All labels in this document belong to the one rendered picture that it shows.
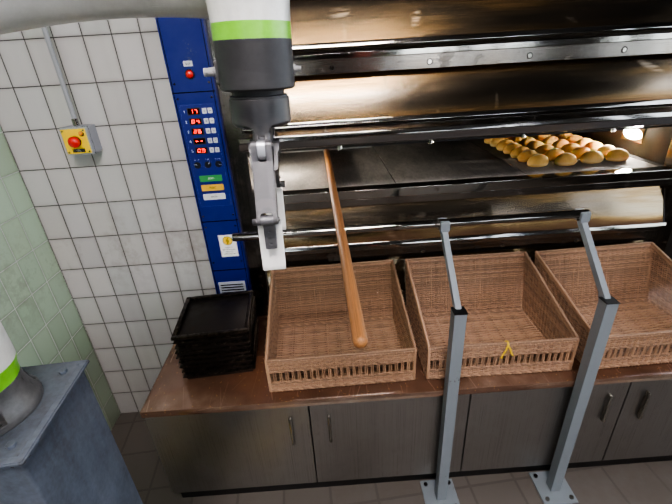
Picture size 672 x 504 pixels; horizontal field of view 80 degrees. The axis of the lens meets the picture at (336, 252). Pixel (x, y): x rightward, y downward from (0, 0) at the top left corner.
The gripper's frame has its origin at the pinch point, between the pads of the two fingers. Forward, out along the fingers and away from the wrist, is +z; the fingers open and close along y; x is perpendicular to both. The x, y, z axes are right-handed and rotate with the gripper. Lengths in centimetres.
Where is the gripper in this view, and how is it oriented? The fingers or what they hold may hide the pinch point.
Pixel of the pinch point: (275, 240)
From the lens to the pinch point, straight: 59.3
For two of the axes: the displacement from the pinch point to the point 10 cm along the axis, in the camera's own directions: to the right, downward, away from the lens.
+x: 9.9, -0.8, 0.8
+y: 1.1, 4.3, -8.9
